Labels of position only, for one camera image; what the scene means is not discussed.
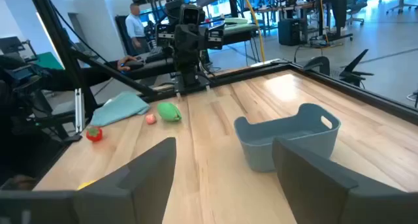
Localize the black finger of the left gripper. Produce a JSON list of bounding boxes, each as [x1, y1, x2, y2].
[[191, 37, 207, 68], [175, 37, 192, 68]]

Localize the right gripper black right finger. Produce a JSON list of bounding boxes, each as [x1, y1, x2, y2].
[[272, 137, 359, 224]]

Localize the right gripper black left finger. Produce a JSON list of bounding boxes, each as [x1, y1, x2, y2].
[[74, 137, 177, 224]]

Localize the yellow toy banana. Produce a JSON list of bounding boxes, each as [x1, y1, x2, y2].
[[77, 180, 97, 191]]

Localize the green toy mango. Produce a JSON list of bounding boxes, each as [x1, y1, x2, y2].
[[156, 101, 183, 123]]

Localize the red toy strawberry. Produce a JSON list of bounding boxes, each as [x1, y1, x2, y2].
[[86, 125, 104, 143]]

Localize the table with green mats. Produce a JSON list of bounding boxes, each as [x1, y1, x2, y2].
[[223, 17, 261, 45]]

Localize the black keyboard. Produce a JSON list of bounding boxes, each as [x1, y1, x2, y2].
[[145, 46, 166, 63]]

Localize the dark grey desk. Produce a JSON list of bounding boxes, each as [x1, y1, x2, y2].
[[123, 56, 177, 81]]

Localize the black computer mouse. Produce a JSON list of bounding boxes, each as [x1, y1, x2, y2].
[[125, 60, 145, 71]]

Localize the standing person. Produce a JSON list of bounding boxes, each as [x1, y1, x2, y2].
[[125, 3, 152, 55]]

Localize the person's hand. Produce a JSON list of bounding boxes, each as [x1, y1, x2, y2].
[[116, 56, 138, 72]]

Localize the grey-blue plastic tub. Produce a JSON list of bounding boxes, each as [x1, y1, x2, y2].
[[233, 103, 342, 173]]

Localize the black cube cabinet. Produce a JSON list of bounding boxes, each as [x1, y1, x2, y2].
[[278, 18, 310, 47]]

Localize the teal cloth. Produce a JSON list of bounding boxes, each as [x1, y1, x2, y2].
[[89, 91, 151, 127]]

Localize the dark grey table clamp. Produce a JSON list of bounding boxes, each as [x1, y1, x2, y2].
[[303, 56, 330, 76]]

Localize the black office chair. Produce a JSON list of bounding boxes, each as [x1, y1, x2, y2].
[[346, 0, 368, 25]]

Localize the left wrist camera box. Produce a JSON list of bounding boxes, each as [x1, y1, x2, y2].
[[179, 3, 206, 25]]

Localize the yellow hanging cable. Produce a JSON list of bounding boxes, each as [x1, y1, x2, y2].
[[240, 0, 266, 63]]

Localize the silver aluminium bracket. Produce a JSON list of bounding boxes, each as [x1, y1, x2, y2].
[[74, 88, 85, 133]]

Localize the black aluminium rig frame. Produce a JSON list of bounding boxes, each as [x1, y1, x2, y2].
[[27, 0, 418, 143]]

